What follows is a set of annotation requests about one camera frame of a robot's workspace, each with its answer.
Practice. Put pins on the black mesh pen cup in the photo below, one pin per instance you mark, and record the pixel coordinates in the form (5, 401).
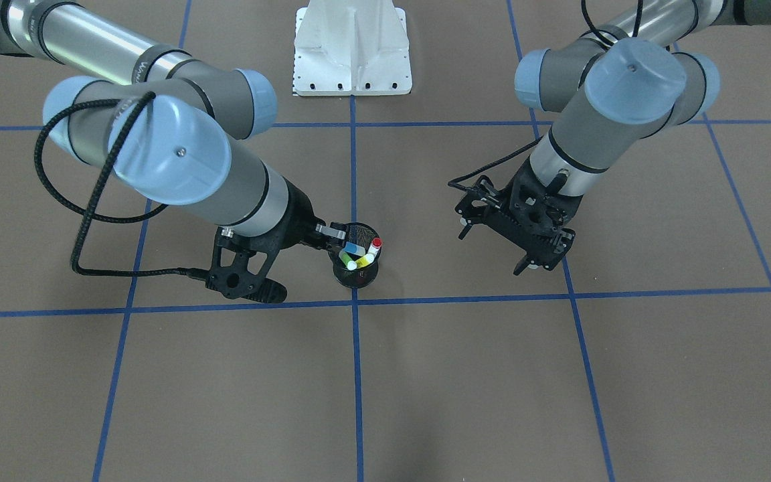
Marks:
(361, 234)

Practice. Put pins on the yellow highlighter pen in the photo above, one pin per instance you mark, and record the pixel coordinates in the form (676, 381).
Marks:
(360, 263)

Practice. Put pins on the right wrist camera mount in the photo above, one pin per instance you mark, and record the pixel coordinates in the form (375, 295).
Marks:
(240, 265)

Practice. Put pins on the white marker with red cap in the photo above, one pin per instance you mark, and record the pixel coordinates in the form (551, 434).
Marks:
(373, 249)

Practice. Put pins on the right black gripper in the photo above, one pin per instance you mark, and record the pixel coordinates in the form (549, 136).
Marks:
(297, 215)

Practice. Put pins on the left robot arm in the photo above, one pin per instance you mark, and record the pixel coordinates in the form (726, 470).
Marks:
(617, 83)

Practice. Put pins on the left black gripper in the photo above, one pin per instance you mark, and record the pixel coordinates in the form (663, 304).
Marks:
(471, 209)

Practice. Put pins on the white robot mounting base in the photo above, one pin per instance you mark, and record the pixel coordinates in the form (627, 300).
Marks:
(351, 48)

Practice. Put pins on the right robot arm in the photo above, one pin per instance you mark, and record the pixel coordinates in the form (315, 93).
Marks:
(181, 122)

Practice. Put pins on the green highlighter pen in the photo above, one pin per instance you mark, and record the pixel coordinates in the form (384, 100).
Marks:
(348, 261)

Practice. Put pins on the blue highlighter pen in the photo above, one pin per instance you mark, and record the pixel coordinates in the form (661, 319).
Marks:
(355, 249)

